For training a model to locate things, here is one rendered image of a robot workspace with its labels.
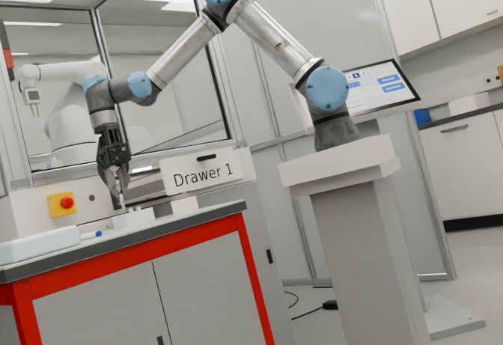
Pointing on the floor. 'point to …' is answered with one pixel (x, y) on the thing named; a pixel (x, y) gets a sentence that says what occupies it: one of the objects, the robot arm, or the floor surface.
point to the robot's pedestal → (367, 256)
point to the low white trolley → (142, 287)
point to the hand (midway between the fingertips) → (119, 193)
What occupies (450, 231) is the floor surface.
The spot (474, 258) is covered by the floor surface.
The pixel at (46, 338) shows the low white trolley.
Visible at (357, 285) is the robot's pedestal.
